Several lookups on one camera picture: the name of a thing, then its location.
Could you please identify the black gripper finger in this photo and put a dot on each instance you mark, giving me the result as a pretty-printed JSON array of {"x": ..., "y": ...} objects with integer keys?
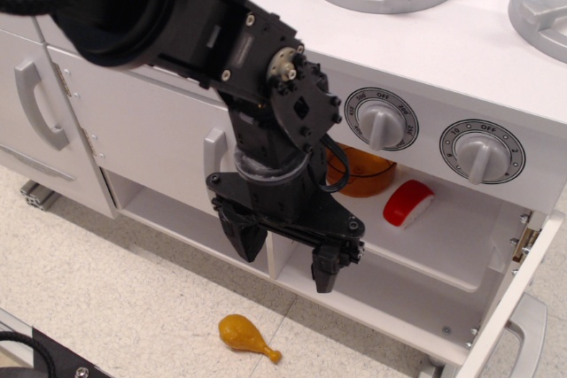
[
  {"x": 325, "y": 267},
  {"x": 242, "y": 228}
]

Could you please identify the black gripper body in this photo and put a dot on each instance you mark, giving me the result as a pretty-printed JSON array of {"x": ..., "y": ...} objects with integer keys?
[{"x": 297, "y": 209}]

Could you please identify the white oven door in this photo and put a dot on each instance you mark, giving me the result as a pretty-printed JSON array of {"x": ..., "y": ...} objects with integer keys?
[{"x": 491, "y": 331}]

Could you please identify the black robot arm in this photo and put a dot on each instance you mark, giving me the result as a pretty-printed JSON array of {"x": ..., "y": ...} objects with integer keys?
[{"x": 279, "y": 103}]

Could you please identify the grey left oven knob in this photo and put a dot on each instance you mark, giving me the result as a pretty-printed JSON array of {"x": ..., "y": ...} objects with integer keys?
[{"x": 382, "y": 126}]

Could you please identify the grey oven knob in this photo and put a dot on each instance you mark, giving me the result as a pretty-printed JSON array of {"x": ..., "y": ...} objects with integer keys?
[
  {"x": 482, "y": 158},
  {"x": 382, "y": 126}
]

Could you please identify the grey right oven knob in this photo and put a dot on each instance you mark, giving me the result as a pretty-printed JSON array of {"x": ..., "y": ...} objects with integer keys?
[{"x": 482, "y": 158}]

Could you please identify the orange transparent cup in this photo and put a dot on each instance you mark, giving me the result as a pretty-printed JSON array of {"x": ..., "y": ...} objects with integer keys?
[{"x": 369, "y": 174}]

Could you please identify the yellow toy chicken drumstick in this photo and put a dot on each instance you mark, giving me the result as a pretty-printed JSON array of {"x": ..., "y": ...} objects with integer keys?
[{"x": 240, "y": 334}]

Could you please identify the red white toy sushi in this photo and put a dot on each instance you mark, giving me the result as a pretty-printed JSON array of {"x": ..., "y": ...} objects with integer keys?
[{"x": 407, "y": 203}]

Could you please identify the white middle cabinet door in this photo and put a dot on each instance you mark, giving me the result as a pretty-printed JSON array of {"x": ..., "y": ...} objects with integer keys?
[{"x": 148, "y": 141}]

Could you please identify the white cabinet door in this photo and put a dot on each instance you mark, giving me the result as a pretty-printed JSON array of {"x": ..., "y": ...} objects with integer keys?
[
  {"x": 71, "y": 172},
  {"x": 148, "y": 141}
]

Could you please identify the white left cabinet door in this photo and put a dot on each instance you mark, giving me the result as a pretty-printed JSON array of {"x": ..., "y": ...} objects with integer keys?
[{"x": 71, "y": 172}]

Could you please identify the white toy kitchen body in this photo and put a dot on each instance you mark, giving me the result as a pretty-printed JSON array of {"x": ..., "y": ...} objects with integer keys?
[{"x": 396, "y": 161}]

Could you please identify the grey right stove burner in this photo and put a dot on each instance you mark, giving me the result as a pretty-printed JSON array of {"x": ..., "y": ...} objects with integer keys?
[{"x": 534, "y": 20}]

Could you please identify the grey middle door handle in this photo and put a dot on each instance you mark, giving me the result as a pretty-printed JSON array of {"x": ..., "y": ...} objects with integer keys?
[{"x": 214, "y": 148}]

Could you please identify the grey oven door handle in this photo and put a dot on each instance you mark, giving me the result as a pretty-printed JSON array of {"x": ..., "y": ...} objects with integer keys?
[{"x": 528, "y": 324}]

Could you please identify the aluminium extrusion frame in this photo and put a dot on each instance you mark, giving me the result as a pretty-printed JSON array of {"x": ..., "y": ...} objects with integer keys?
[{"x": 38, "y": 196}]

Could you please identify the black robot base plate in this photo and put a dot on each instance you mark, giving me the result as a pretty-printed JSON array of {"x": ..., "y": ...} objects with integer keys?
[{"x": 37, "y": 355}]

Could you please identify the grey left door handle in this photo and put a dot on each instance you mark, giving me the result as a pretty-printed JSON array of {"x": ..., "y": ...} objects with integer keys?
[{"x": 27, "y": 78}]

